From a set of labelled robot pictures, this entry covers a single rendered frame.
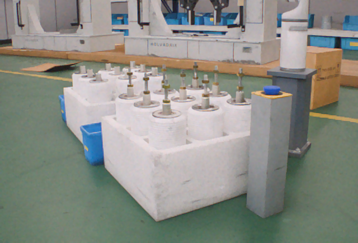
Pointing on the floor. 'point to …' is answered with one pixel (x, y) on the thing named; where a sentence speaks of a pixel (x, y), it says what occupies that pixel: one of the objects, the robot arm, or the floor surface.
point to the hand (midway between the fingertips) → (203, 19)
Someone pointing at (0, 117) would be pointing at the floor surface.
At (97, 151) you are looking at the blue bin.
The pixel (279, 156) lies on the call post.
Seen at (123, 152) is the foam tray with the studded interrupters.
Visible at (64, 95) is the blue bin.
